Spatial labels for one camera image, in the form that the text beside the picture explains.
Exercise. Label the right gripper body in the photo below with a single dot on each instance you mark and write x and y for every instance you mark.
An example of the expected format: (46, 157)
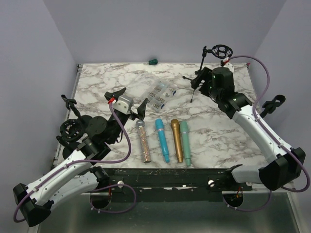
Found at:
(206, 88)

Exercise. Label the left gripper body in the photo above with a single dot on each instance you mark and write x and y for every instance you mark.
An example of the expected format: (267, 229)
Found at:
(124, 122)

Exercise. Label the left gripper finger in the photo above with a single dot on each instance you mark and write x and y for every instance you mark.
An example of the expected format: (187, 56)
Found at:
(115, 95)
(142, 109)

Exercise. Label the silver mesh head microphone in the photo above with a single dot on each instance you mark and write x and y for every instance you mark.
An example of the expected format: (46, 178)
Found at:
(145, 151)

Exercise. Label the blue microphone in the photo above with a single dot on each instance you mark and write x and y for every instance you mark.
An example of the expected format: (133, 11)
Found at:
(159, 125)

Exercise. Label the mint green microphone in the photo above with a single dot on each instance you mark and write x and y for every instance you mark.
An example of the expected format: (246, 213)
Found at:
(185, 142)

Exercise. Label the black shock mount desk stand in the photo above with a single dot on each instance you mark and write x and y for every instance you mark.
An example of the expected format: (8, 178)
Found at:
(71, 132)

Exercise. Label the black stand holding silver microphone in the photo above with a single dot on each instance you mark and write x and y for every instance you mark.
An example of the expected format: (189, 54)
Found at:
(270, 106)

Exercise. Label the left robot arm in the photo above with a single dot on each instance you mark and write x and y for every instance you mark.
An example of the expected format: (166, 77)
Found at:
(86, 142)

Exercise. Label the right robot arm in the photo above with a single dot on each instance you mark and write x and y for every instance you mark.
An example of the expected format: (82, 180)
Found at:
(283, 160)

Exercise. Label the gold microphone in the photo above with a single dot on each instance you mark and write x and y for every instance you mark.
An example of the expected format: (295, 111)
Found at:
(177, 141)

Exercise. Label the clear plastic packet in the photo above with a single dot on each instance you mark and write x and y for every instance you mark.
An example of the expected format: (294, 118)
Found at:
(159, 93)

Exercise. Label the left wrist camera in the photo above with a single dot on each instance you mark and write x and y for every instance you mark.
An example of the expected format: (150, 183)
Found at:
(123, 104)

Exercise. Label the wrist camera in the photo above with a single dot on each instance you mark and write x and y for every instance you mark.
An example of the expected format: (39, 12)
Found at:
(226, 63)
(123, 104)

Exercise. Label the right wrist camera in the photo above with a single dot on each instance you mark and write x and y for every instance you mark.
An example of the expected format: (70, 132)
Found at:
(226, 63)

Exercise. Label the green handled screwdriver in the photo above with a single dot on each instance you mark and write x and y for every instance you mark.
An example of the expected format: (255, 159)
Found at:
(152, 62)

